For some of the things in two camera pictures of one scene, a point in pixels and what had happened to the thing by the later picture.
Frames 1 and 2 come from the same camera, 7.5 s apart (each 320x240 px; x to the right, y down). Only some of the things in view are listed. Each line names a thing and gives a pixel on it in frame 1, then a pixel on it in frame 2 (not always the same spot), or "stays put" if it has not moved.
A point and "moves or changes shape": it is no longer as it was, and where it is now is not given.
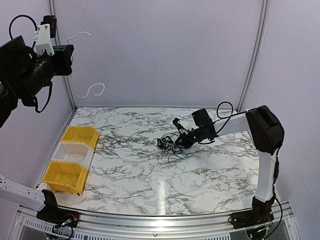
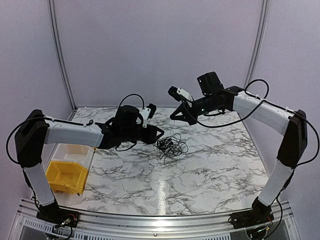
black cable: [167, 143] moves or changes shape
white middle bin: [79, 152] stays put
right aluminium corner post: [254, 64] stays put
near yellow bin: [65, 176] stays put
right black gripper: [186, 144] -> [188, 116]
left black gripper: [66, 52] -> [150, 138]
